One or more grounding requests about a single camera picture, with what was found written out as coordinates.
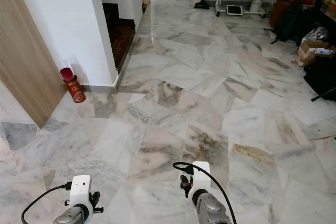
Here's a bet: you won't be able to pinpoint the red printed tin can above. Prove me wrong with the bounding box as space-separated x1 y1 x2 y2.
66 77 87 103

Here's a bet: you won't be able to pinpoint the red incense cup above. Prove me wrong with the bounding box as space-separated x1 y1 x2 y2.
60 67 76 83

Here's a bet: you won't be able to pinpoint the dark wooden stairs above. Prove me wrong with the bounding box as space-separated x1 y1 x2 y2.
103 3 136 72

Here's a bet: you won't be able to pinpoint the light wooden door panel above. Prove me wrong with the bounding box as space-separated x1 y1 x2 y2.
0 0 68 129

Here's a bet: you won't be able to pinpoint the black bag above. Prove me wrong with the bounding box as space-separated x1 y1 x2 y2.
303 55 336 102

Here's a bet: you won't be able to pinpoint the white framed tablet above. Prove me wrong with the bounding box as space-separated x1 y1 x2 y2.
226 5 244 16

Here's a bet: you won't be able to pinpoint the open cardboard box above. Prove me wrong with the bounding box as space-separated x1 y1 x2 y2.
294 28 336 68

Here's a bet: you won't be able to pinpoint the black backpack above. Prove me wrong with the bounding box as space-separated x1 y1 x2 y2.
271 5 313 45

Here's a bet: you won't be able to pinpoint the white plastic bottle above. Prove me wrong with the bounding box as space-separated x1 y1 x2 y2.
249 0 263 14

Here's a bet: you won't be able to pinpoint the brown round bin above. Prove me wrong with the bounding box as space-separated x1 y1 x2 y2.
269 0 304 29

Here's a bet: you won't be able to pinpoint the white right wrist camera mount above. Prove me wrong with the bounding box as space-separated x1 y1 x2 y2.
188 161 211 199

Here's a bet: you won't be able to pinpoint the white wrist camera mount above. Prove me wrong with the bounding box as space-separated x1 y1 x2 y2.
68 175 92 210
188 161 211 199

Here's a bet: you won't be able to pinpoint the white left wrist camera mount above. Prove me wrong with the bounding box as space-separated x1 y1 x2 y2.
68 175 92 210

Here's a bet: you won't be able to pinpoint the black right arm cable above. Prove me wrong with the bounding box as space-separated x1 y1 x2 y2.
172 162 238 224

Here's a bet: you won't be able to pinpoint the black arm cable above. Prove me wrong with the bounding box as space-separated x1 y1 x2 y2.
22 182 72 224
172 162 238 224

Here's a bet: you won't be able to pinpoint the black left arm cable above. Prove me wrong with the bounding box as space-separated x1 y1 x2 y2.
22 182 72 224

